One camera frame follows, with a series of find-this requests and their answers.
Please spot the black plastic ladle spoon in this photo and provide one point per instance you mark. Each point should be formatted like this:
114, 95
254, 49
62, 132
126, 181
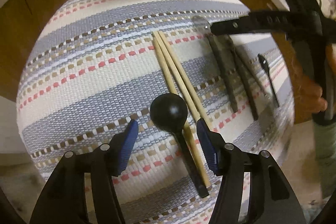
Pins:
169, 113

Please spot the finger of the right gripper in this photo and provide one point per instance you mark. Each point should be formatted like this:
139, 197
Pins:
269, 21

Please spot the person's right hand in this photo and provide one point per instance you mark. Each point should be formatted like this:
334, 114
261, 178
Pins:
309, 92

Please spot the wooden chopstick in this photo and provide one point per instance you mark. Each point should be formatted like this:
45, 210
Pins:
169, 71
172, 69
186, 81

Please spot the small black spoon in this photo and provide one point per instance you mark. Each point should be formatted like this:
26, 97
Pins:
265, 66

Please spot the steel fork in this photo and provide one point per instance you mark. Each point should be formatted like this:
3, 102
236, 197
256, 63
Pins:
240, 70

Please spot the striped woven table mat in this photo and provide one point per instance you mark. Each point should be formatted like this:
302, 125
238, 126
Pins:
84, 81

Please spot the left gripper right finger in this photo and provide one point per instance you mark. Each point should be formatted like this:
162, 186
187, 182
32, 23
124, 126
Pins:
271, 198

